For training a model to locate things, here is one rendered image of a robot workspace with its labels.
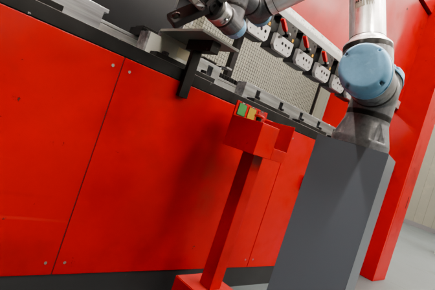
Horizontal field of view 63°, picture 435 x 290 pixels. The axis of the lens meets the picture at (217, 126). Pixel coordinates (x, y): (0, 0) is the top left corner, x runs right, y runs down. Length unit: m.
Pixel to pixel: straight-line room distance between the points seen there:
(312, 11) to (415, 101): 1.44
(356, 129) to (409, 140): 2.14
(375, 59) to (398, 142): 2.28
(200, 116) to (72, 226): 0.59
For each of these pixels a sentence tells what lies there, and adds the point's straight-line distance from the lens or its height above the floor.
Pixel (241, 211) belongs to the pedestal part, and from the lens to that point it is 1.40.
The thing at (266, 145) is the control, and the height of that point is 0.70.
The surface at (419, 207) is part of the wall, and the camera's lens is 11.13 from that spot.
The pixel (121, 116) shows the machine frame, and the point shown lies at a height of 0.64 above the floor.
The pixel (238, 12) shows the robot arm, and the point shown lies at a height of 1.06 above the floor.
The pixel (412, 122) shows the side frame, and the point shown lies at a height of 1.25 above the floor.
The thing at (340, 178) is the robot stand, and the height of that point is 0.68.
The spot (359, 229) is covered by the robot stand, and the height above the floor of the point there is 0.58.
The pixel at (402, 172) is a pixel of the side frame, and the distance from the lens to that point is 3.07.
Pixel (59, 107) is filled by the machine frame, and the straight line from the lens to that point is 1.13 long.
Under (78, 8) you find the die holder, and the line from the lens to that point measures 1.26.
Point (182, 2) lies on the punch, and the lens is 1.47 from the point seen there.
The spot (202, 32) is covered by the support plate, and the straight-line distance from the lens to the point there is 1.19.
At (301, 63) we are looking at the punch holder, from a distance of 1.97.
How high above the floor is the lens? 0.69
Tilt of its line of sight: 1 degrees up
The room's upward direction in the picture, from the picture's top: 18 degrees clockwise
